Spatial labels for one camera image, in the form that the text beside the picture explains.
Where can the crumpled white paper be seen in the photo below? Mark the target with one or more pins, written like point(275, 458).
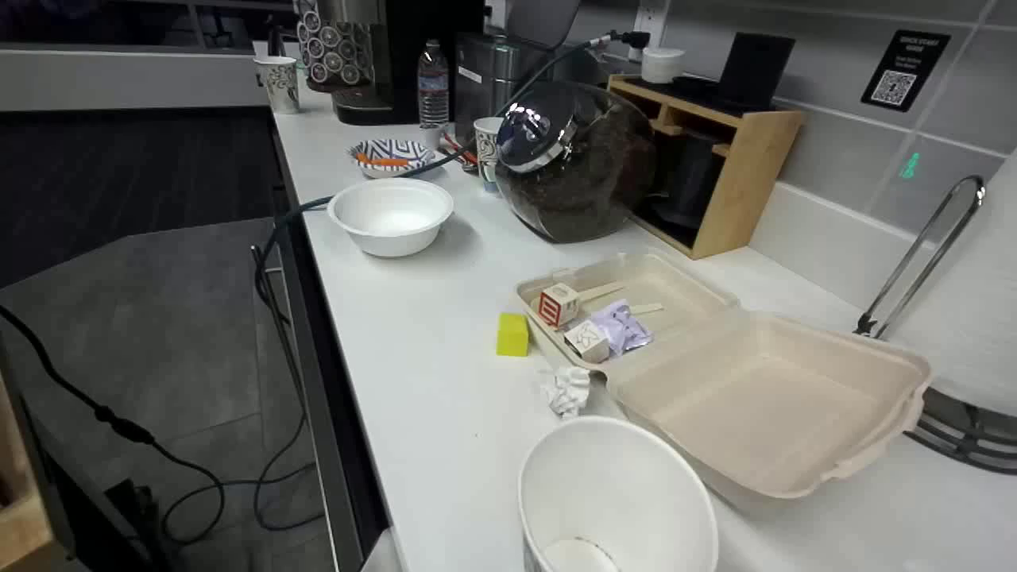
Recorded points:
point(568, 389)

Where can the patterned orange blue plate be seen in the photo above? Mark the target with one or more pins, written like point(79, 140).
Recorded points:
point(382, 157)

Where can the silver metal box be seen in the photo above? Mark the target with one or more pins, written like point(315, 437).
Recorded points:
point(482, 75)

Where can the teal wall sticker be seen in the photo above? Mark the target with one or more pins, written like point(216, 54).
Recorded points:
point(911, 164)

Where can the patterned paper cup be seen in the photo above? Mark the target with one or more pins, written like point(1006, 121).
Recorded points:
point(281, 85)

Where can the wooden countertop organizer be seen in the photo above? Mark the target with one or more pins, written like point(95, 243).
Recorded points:
point(748, 178)

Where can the white toy cube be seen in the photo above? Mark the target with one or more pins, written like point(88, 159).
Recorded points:
point(587, 340)

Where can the white foam bowl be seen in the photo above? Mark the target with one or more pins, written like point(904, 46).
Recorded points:
point(389, 223)

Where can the beige open clamshell container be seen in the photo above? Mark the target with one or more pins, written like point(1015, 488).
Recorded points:
point(763, 398)

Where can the large white paper tub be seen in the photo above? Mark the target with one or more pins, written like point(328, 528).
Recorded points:
point(622, 492)

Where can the yellow sponge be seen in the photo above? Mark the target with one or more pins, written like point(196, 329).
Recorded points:
point(514, 336)

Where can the chrome faucet loop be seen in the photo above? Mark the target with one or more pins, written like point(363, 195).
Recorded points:
point(923, 259)

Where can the red thin sticks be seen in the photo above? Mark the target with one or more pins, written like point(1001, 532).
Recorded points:
point(459, 146)

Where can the black silver coffee machine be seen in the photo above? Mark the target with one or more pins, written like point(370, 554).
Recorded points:
point(394, 64)

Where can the black box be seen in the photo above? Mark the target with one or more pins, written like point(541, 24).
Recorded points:
point(755, 69)

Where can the black QR code sign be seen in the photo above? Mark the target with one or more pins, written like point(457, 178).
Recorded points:
point(904, 69)

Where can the small white lidded container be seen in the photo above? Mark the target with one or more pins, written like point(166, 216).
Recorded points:
point(663, 64)

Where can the red white toy block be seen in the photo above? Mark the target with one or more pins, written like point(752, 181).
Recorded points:
point(556, 305)

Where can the purple paper packet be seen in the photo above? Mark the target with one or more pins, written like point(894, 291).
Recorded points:
point(624, 329)

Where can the clear plastic water bottle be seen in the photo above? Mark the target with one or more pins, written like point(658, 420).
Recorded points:
point(429, 90)

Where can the dark sink drain rack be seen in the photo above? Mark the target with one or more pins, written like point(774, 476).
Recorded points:
point(970, 431)

